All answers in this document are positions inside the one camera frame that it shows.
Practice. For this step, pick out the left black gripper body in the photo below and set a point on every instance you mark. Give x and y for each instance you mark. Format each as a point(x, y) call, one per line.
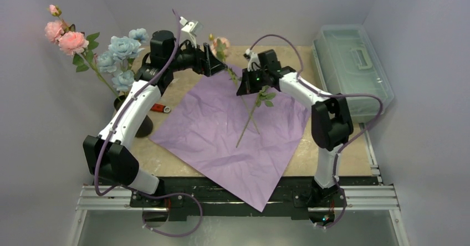
point(189, 58)

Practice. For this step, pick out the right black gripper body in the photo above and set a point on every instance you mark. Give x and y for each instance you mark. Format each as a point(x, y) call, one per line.
point(251, 80)

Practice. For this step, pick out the peach rose flower stem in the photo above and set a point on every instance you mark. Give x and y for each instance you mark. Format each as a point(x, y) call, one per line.
point(220, 47)

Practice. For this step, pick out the purple pink wrapping paper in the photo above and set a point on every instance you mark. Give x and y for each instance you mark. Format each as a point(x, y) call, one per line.
point(242, 149)

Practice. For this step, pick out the blue flower stem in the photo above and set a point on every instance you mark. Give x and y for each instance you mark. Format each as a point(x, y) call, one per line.
point(119, 58)

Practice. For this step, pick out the pink rose flower stem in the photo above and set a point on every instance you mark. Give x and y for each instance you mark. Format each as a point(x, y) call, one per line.
point(79, 45)

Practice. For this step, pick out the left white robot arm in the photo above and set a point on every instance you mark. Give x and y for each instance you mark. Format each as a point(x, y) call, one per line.
point(107, 154)

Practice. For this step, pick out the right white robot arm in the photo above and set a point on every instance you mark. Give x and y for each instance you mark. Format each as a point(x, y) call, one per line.
point(331, 124)

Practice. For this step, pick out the black cylindrical vase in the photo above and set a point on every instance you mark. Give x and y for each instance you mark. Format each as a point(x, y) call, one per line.
point(146, 126)

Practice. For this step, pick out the clear plastic storage box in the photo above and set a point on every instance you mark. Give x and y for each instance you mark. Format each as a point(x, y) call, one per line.
point(348, 64)

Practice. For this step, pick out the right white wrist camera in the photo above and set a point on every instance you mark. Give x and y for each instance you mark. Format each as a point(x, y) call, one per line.
point(253, 60)

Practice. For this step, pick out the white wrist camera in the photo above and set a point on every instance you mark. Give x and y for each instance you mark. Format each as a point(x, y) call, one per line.
point(190, 29)
point(253, 60)

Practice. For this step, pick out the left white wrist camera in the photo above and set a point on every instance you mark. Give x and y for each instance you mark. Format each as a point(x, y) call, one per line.
point(190, 29)

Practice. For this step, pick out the red handled wrench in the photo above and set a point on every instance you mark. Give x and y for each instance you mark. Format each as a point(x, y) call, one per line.
point(161, 108)

